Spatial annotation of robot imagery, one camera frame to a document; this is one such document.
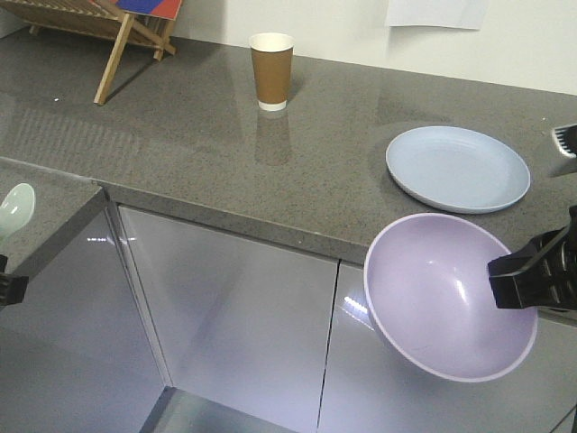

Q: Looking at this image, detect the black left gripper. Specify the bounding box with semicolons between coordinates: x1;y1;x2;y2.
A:
0;254;29;306

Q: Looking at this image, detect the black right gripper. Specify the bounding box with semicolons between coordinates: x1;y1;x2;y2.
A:
488;206;576;310

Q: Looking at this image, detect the mint green spoon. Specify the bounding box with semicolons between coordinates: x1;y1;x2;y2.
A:
1;183;36;242

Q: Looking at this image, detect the lilac plastic bowl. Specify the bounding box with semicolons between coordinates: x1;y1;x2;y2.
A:
363;213;538;382

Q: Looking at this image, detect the light blue plate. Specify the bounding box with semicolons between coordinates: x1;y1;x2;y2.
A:
385;126;531;214

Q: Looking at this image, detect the brown paper cup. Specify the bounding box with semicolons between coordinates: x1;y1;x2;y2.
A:
249;32;294;112

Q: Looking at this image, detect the white paper sheet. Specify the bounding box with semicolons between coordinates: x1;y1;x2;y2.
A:
386;0;489;31

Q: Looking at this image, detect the wooden dish rack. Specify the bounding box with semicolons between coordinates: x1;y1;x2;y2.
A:
1;0;177;106

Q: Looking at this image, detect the red blue board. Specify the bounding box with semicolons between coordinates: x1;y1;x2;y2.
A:
114;0;182;21

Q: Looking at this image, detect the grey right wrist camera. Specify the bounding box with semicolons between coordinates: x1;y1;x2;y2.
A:
550;124;576;177

